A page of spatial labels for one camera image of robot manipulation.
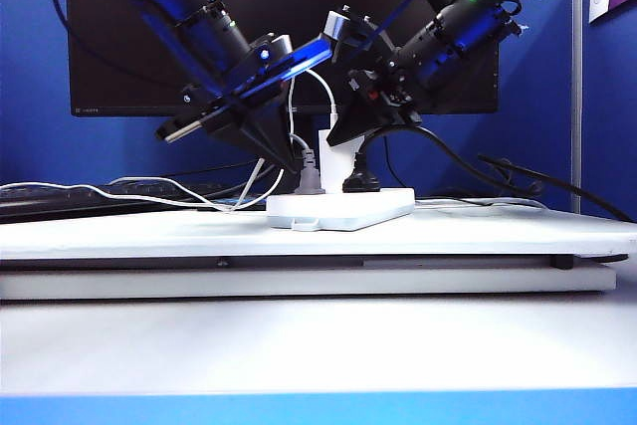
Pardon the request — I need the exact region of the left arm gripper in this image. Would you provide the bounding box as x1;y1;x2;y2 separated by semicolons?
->
156;34;333;171

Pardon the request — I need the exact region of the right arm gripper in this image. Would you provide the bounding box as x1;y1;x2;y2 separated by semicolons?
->
325;61;424;146

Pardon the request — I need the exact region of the white charger block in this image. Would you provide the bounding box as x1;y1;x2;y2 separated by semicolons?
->
318;128;362;192

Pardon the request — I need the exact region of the white power strip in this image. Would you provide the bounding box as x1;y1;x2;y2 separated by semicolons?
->
0;198;637;262
266;187;417;233

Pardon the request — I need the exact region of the black computer monitor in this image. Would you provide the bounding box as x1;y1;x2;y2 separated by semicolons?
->
64;0;501;117

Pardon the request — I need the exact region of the thick white board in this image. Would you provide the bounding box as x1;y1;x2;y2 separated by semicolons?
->
0;265;618;302

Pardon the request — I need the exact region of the black keyboard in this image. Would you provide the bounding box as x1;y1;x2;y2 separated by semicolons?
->
0;179;235;225

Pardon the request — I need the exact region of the white charger cable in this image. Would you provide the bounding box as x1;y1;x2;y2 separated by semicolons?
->
107;69;340;212

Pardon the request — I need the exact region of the thin black cable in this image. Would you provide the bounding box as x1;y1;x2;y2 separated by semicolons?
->
380;135;417;192

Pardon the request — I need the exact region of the black plug with cable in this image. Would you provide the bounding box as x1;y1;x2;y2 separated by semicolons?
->
341;124;637;224

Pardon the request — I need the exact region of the white plug with cable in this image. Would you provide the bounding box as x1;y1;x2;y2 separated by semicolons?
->
0;133;325;212

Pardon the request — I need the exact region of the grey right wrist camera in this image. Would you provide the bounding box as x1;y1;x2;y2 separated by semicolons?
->
321;5;379;48

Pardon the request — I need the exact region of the white power strip cord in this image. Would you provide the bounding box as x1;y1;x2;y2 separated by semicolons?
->
415;197;548;211

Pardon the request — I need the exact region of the black cable bundle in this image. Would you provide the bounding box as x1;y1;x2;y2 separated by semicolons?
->
477;153;546;197

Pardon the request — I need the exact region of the silver partition post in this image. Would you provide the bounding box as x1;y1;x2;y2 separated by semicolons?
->
570;0;584;215

